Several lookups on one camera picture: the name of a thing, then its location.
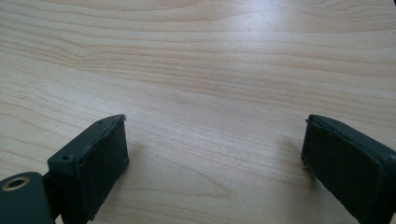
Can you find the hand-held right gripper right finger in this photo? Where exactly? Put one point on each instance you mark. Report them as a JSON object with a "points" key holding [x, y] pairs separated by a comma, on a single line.
{"points": [[348, 165]]}

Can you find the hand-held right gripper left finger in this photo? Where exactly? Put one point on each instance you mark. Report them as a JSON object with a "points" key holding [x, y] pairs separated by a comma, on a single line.
{"points": [[93, 168]]}

